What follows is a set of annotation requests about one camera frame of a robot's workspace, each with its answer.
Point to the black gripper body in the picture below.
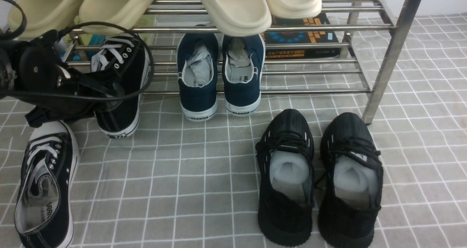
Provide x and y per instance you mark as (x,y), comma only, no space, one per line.
(33,72)

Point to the black canvas sneaker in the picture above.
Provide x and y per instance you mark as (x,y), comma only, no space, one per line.
(43,215)
(124,57)

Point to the metal shoe rack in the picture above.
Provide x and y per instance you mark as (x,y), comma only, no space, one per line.
(372,44)

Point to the green blue book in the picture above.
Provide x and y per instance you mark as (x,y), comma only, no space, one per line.
(68,45)

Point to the beige slipper far left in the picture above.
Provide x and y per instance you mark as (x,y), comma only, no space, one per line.
(45,15)

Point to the beige slipper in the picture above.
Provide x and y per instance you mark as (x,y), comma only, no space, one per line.
(124,13)
(45,15)

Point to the navy canvas sneaker left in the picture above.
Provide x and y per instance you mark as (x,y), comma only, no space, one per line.
(197,58)

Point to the navy canvas sneaker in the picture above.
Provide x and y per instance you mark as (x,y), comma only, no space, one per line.
(242,66)
(197,58)

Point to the grey checked cloth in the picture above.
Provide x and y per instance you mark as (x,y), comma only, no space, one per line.
(183,184)

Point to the navy canvas sneaker right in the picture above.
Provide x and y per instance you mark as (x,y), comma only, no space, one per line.
(242,66)

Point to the cream slipper centre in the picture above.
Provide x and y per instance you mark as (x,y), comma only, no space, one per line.
(239,18)

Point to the cream slipper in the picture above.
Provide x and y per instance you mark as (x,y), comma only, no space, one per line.
(295,9)
(239,18)

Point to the black knit sneaker left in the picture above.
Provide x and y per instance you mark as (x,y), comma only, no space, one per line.
(284,155)

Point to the black knit sneaker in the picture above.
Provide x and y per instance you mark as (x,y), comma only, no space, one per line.
(354,183)
(284,155)

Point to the cream slipper right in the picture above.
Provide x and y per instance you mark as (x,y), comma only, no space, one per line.
(295,9)

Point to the black orange book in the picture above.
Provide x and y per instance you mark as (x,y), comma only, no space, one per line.
(303,44)

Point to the black knit sneaker right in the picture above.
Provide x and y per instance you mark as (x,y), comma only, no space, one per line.
(354,183)

